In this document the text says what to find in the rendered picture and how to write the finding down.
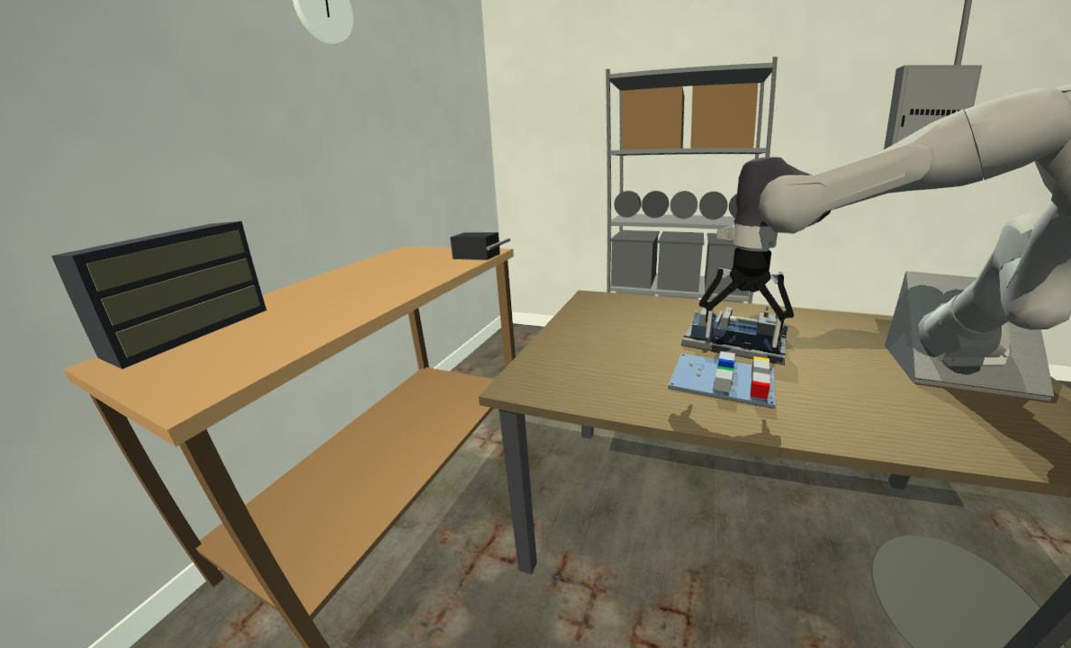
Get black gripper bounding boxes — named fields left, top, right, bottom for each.
left=699, top=247, right=794, bottom=347

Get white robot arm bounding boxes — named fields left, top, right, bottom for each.
left=716, top=84, right=1071, bottom=366

